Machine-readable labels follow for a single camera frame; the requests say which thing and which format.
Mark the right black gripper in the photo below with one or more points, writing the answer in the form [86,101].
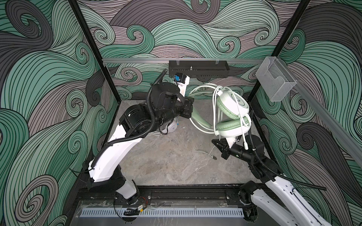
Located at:
[223,142]

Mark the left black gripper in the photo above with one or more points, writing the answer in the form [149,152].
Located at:
[185,103]

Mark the white over-ear headphones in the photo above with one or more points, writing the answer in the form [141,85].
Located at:
[171,127]

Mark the green over-ear headphones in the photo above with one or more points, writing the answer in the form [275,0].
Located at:
[230,112]

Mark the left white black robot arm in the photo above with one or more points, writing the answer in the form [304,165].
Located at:
[165,102]

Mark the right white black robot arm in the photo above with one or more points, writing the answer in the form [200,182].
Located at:
[294,209]

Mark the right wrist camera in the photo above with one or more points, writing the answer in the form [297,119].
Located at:
[230,141]

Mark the black perforated wall tray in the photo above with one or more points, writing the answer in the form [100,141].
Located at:
[199,68]

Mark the white slotted cable duct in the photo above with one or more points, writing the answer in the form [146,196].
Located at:
[165,212]

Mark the clear plastic wall bin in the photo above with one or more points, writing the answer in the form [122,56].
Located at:
[276,78]

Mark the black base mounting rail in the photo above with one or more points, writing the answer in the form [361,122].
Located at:
[228,193]

